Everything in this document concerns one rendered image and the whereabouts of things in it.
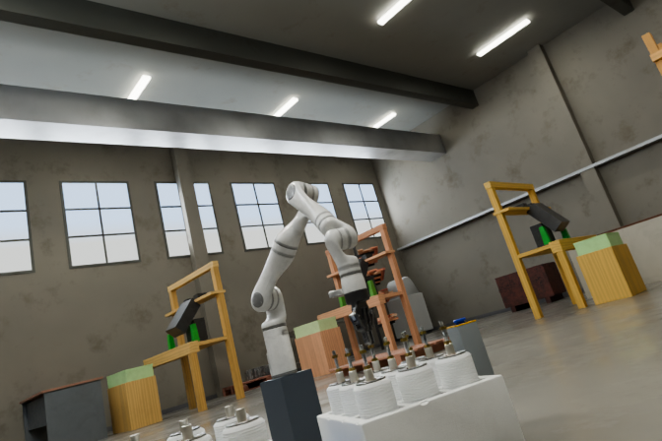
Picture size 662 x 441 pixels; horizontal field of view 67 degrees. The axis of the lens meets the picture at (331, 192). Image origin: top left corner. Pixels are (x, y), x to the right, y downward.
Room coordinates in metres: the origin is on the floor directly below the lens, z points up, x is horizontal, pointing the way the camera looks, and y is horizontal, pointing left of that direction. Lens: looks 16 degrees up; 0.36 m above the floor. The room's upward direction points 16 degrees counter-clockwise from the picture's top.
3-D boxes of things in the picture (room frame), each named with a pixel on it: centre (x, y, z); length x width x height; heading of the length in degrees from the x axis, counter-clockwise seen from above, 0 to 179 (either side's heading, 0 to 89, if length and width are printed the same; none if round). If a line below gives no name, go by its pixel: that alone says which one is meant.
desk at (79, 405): (7.40, 4.51, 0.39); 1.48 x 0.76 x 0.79; 44
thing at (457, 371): (1.40, -0.19, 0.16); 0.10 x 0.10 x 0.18
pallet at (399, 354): (5.85, -0.12, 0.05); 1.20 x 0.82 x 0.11; 45
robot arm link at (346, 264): (1.57, 0.02, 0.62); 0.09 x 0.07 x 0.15; 118
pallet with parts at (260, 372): (10.03, 2.29, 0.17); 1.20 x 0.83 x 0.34; 134
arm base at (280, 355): (1.93, 0.34, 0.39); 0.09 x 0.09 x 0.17; 44
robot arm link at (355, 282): (1.59, 0.03, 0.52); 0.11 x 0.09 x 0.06; 64
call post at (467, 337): (1.64, -0.28, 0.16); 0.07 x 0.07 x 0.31; 22
